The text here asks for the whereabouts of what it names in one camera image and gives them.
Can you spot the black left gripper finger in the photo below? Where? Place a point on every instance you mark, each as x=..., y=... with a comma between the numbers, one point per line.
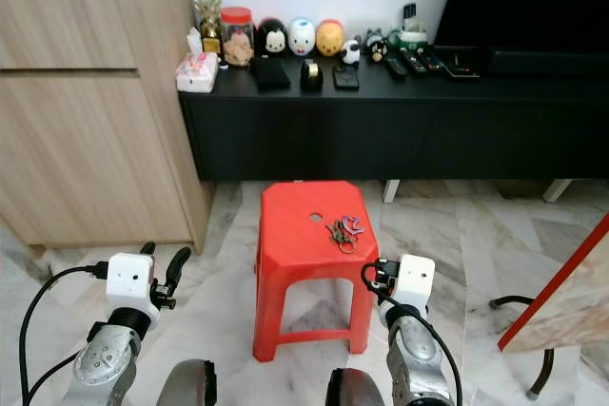
x=147, y=248
x=179, y=265

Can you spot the bunch of keys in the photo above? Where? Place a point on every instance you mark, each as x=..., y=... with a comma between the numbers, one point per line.
x=344, y=232

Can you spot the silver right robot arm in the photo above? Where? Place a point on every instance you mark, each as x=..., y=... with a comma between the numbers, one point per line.
x=417, y=354

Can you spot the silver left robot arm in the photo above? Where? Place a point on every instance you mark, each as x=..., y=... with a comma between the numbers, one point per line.
x=100, y=363

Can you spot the dark left robot leg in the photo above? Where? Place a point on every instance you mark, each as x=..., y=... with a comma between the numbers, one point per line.
x=186, y=385

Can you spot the dark robot leg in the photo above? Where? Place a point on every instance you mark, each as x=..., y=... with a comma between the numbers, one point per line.
x=186, y=385
x=354, y=389

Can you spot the red plastic stool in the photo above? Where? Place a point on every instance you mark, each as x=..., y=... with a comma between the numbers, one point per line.
x=295, y=235

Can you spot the light wooden cabinet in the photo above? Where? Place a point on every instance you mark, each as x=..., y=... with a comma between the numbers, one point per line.
x=86, y=140

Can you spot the pink tissue box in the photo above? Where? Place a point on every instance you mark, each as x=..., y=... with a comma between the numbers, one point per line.
x=197, y=73

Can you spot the dark right robot leg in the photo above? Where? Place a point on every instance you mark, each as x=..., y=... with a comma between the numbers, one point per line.
x=354, y=389

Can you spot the black wallet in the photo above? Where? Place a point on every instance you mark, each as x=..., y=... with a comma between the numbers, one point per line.
x=270, y=74

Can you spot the white console foot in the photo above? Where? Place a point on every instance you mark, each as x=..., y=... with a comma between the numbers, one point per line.
x=390, y=191
x=557, y=190

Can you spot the red lidded clear jar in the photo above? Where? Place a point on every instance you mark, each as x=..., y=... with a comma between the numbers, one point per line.
x=236, y=40

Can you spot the black tape dispenser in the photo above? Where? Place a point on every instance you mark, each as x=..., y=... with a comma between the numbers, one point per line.
x=311, y=75

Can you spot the black round mouse doll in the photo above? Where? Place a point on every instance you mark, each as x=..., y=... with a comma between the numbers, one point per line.
x=271, y=39

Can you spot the gold trophy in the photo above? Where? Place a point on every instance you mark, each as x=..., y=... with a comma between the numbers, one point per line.
x=207, y=5

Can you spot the small black flat pouch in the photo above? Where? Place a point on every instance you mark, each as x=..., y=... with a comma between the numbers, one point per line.
x=346, y=78

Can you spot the white round doll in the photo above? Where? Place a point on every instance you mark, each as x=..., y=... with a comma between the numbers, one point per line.
x=302, y=37

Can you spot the yellow round doll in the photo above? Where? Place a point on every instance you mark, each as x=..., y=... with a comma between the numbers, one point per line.
x=330, y=38

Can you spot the small white panda figure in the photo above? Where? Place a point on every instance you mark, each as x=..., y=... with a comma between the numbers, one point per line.
x=350, y=51

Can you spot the black remote control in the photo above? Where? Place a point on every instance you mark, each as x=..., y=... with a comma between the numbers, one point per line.
x=437, y=61
x=397, y=67
x=416, y=62

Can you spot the small black mouse figure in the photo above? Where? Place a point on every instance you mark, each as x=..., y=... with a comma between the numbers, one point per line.
x=376, y=46

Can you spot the green holder with remote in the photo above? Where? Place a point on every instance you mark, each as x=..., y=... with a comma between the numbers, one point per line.
x=410, y=35

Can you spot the black flat tray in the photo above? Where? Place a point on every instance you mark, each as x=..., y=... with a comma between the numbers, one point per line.
x=462, y=64

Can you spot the black metal table leg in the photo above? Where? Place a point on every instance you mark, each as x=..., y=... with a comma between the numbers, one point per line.
x=545, y=368

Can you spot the marble pattern folding table top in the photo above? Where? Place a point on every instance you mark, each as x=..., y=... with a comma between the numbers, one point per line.
x=571, y=292

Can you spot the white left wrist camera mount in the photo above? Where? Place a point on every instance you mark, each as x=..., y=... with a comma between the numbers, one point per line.
x=128, y=278

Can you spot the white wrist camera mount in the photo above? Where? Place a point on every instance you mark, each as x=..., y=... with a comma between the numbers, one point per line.
x=128, y=278
x=414, y=280

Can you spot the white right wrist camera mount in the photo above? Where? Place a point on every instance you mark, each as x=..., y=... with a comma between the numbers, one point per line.
x=414, y=280

